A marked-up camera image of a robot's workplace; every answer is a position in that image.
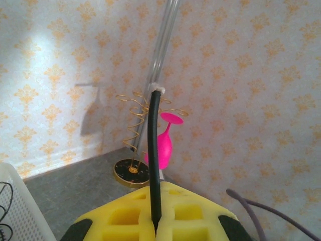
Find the white perforated plastic basket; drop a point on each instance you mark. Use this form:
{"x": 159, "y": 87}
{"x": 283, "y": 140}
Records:
{"x": 27, "y": 213}

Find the pink wine glass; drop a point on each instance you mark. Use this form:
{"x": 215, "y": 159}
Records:
{"x": 163, "y": 148}

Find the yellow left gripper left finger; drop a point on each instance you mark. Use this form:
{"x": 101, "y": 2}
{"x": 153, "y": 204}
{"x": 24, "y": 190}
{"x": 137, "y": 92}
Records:
{"x": 118, "y": 218}

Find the aluminium frame post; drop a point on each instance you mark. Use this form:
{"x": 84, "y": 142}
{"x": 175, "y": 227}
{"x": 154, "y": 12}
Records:
{"x": 163, "y": 37}

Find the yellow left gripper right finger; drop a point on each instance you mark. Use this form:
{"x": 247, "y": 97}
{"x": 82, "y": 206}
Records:
{"x": 190, "y": 216}

